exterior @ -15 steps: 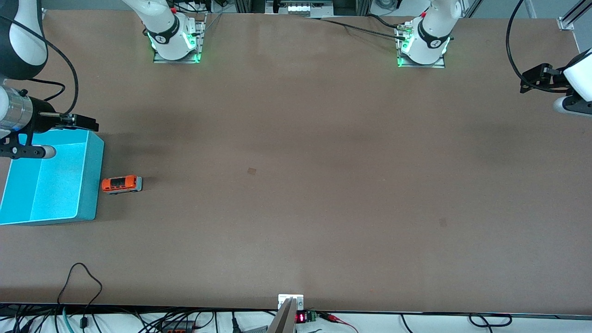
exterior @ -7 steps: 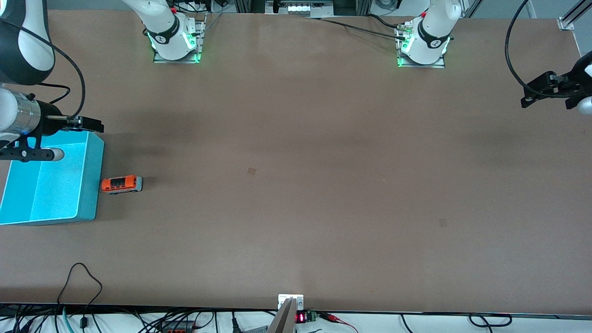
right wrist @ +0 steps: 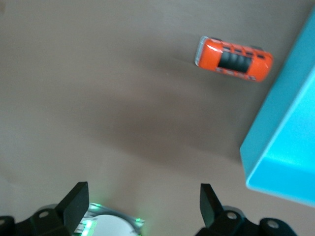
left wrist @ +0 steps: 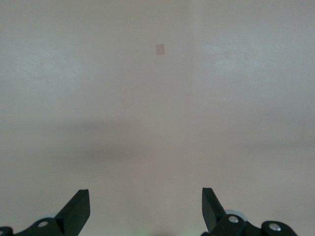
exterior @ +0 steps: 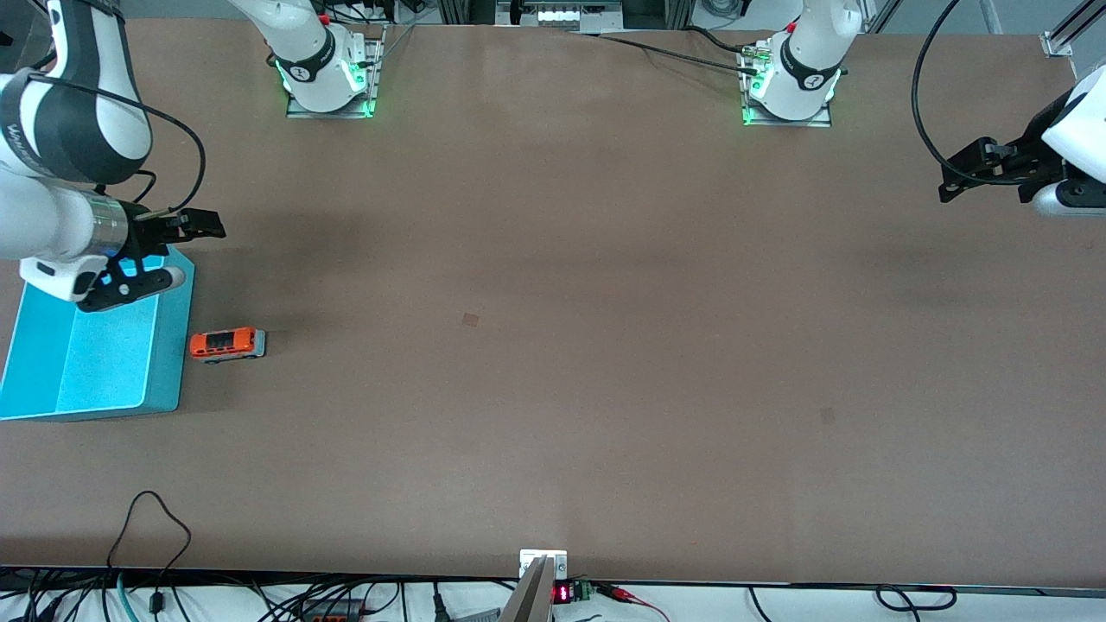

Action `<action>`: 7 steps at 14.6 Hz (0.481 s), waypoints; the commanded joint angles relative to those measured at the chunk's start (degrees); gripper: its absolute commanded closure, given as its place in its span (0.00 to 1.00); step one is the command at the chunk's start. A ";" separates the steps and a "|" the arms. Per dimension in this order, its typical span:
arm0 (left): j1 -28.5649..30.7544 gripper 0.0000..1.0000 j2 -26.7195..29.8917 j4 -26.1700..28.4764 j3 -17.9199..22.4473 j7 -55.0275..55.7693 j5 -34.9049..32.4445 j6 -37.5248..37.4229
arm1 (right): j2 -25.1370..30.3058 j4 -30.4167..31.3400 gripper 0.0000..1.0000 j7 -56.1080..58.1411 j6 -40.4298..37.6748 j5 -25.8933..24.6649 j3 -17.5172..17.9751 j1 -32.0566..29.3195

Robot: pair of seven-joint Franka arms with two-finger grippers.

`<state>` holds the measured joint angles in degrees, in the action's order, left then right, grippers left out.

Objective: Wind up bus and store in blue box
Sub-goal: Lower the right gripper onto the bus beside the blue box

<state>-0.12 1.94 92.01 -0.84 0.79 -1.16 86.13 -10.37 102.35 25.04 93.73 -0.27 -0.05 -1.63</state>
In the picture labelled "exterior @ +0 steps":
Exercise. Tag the red digit display module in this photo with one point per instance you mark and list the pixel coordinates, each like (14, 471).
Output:
(562, 593)

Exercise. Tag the aluminium rack with lights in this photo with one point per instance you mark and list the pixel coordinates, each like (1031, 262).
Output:
(562, 13)

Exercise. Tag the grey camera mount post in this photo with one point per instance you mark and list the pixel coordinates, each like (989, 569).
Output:
(531, 596)

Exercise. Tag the blue plastic box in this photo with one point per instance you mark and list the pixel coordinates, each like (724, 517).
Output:
(104, 363)

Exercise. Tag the white mount bracket plate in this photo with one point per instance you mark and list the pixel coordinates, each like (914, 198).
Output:
(557, 561)

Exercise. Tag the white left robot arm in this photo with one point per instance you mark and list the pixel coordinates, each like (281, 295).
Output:
(804, 78)

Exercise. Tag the orange toy bus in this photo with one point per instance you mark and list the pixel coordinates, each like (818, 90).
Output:
(227, 345)

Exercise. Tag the aluminium frame corner bracket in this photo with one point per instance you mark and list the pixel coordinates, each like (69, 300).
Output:
(1063, 39)

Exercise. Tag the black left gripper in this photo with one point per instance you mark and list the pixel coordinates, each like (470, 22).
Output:
(1033, 144)

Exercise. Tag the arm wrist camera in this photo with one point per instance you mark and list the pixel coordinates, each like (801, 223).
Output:
(1071, 199)
(130, 285)

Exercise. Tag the orange connector block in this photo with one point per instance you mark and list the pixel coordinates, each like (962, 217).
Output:
(328, 613)

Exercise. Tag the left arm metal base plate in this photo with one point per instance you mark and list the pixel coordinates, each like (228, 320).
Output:
(821, 119)

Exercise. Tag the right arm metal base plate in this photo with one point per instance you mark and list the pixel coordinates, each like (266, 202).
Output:
(373, 78)

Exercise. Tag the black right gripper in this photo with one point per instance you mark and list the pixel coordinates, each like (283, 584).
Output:
(146, 235)

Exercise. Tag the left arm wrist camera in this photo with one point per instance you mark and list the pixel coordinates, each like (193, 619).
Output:
(1071, 199)

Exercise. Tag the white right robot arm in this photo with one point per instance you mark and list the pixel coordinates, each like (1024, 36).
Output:
(52, 225)

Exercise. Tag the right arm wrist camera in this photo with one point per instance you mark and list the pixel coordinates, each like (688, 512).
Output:
(130, 285)

